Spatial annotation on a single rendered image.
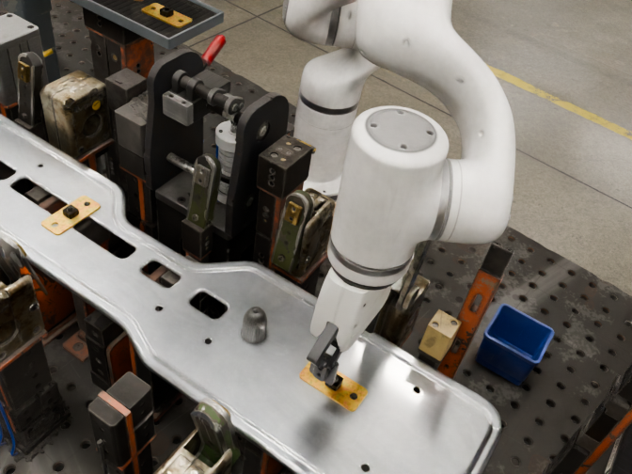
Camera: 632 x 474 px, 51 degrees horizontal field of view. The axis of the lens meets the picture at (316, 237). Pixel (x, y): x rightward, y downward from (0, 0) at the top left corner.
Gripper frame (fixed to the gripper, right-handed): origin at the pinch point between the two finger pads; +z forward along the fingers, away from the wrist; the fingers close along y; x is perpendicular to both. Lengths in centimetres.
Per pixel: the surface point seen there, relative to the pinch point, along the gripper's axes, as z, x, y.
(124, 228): 7.7, -38.6, -2.6
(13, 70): 3, -76, -15
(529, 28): 113, -60, -340
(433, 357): 6.6, 8.6, -10.4
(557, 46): 113, -39, -331
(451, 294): 38, 2, -52
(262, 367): 7.8, -8.4, 3.9
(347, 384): 7.5, 1.6, -0.6
